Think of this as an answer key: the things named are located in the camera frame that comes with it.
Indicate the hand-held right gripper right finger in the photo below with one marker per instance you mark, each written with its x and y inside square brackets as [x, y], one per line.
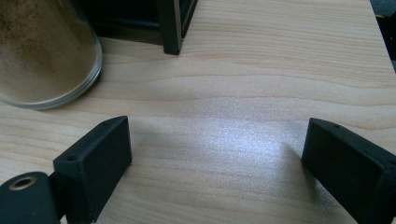
[351, 168]

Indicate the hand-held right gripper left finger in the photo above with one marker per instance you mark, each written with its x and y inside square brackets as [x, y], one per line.
[93, 168]

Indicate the white-lidded jar of brown powder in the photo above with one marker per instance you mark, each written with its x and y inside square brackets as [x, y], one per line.
[40, 56]

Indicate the black metal rack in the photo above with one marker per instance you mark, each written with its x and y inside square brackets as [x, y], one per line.
[171, 31]

